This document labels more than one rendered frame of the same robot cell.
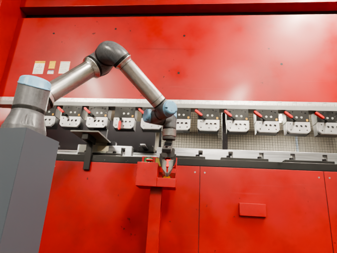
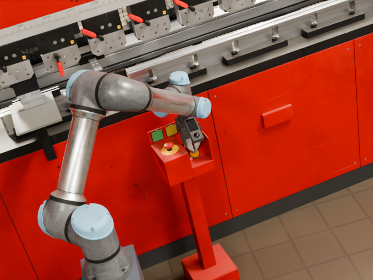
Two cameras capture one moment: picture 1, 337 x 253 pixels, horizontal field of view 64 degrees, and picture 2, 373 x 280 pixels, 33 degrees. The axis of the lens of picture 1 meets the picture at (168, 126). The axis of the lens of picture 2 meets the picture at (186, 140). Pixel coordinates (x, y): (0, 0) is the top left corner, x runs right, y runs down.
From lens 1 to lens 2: 1.84 m
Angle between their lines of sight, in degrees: 54
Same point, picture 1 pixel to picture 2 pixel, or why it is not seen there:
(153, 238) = (199, 216)
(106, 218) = (106, 196)
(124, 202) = (122, 171)
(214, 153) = (213, 51)
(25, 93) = (104, 246)
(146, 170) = (177, 167)
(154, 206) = (191, 189)
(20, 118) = (117, 270)
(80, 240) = not seen: hidden behind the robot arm
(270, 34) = not seen: outside the picture
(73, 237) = not seen: hidden behind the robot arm
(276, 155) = (293, 24)
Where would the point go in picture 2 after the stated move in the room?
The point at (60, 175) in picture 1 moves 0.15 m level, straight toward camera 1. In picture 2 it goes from (16, 179) to (36, 190)
